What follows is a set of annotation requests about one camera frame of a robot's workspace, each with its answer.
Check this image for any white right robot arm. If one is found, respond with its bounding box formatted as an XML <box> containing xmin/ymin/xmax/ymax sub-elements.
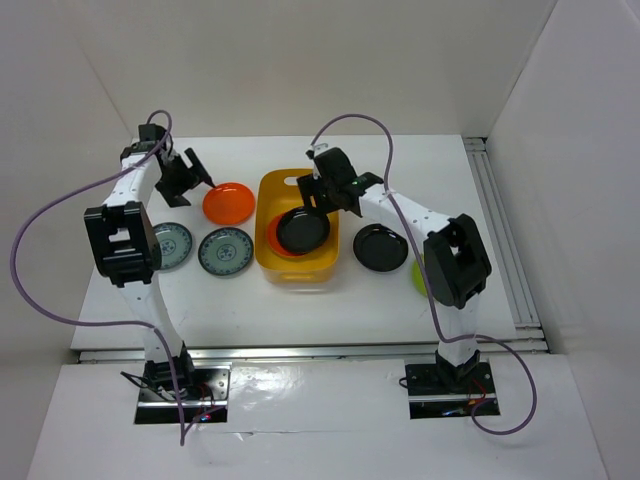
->
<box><xmin>297</xmin><ymin>145</ymin><xmax>492</xmax><ymax>392</ymax></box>

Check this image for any front aluminium rail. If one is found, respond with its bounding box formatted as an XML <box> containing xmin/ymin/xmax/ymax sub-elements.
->
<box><xmin>79</xmin><ymin>331</ymin><xmax>550</xmax><ymax>364</ymax></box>

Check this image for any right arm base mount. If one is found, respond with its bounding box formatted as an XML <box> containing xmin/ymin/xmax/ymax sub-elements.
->
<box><xmin>398</xmin><ymin>362</ymin><xmax>500</xmax><ymax>420</ymax></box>

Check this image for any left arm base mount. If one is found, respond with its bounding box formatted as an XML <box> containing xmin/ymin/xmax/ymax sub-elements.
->
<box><xmin>120</xmin><ymin>366</ymin><xmax>231</xmax><ymax>425</ymax></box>

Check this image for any black plate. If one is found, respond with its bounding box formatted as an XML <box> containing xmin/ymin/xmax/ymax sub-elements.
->
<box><xmin>352</xmin><ymin>224</ymin><xmax>408</xmax><ymax>273</ymax></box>
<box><xmin>276</xmin><ymin>206</ymin><xmax>330</xmax><ymax>255</ymax></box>

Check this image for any green plate near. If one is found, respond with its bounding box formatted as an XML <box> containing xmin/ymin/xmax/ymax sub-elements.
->
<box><xmin>411</xmin><ymin>258</ymin><xmax>427</xmax><ymax>297</ymax></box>

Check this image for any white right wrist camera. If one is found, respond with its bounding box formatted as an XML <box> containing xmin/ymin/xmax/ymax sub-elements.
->
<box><xmin>305</xmin><ymin>143</ymin><xmax>329</xmax><ymax>161</ymax></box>

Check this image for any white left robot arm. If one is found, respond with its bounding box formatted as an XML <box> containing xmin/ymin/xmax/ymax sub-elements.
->
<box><xmin>84</xmin><ymin>121</ymin><xmax>214</xmax><ymax>399</ymax></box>

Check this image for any orange plate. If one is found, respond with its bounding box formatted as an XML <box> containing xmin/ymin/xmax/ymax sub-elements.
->
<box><xmin>202</xmin><ymin>182</ymin><xmax>256</xmax><ymax>226</ymax></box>
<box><xmin>266</xmin><ymin>213</ymin><xmax>301</xmax><ymax>258</ymax></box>

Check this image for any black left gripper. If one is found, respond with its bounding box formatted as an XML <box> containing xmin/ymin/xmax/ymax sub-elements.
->
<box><xmin>155</xmin><ymin>148</ymin><xmax>213</xmax><ymax>208</ymax></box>

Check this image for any yellow plastic bin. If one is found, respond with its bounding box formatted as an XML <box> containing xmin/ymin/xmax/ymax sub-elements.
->
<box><xmin>254</xmin><ymin>168</ymin><xmax>340</xmax><ymax>284</ymax></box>

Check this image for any small blue floral plate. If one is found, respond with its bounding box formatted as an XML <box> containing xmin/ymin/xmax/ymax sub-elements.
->
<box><xmin>197</xmin><ymin>227</ymin><xmax>254</xmax><ymax>277</ymax></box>

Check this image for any large blue floral plate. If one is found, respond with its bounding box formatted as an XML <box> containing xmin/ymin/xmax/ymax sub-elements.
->
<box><xmin>154</xmin><ymin>222</ymin><xmax>193</xmax><ymax>271</ymax></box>

